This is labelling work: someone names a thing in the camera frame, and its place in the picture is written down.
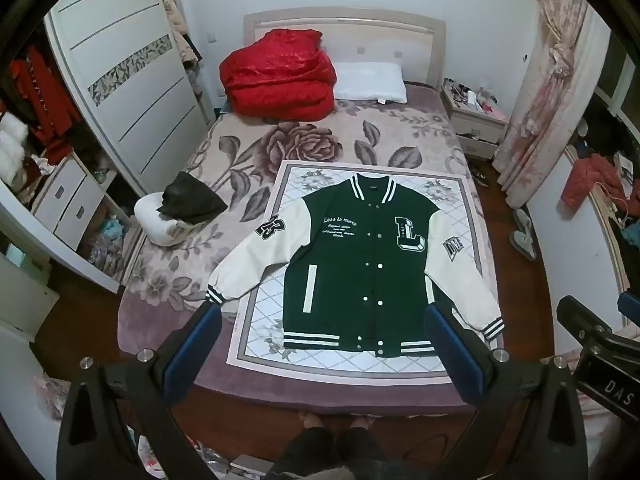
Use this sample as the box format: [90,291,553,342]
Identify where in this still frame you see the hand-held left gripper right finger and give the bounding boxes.
[424,302,588,480]

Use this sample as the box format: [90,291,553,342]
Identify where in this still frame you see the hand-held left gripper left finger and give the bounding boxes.
[57,302,223,480]

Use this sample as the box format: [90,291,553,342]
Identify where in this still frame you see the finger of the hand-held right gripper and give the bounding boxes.
[617,290,640,322]
[556,295,615,347]

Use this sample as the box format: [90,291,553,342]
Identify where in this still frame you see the green and white varsity jacket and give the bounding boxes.
[205,172,505,359]

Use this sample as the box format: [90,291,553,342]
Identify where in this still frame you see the red hanging clothes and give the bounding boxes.
[7,45,83,162]

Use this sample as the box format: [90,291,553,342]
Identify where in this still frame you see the beige hanging clothes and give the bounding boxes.
[160,0,202,70]

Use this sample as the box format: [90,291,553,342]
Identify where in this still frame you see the white quilted floral mat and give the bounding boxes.
[226,160,494,387]

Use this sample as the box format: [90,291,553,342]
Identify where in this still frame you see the grey slipper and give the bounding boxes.
[512,208,539,262]

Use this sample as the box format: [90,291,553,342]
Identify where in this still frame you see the red padded jacket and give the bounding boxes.
[562,152,627,209]

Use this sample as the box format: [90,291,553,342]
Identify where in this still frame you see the white round cushion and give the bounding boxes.
[135,193,197,247]

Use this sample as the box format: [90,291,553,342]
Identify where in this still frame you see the dark cloth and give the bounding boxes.
[156,171,229,222]

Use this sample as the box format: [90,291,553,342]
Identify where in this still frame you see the person's legs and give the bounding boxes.
[262,410,401,480]

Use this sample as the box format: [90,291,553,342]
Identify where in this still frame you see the white drawer unit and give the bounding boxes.
[30,152,126,294]

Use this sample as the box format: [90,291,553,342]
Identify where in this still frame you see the beige nightstand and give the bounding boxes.
[440,87,508,162]

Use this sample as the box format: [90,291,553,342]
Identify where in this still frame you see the pink floral curtain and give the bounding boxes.
[492,0,596,209]

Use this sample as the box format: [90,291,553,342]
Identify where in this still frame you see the clutter of small toiletries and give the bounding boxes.
[444,77,506,117]

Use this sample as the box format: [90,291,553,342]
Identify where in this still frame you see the white sliding-door wardrobe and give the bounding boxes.
[44,0,211,196]

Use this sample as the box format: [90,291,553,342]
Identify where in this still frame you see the white fluffy garment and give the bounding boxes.
[0,112,29,184]

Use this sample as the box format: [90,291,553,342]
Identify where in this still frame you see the white pillow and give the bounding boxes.
[332,61,408,105]

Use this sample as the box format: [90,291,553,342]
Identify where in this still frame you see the red quilt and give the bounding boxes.
[220,29,335,122]

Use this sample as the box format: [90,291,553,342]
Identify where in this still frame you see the bed with beige headboard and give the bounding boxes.
[117,6,496,417]

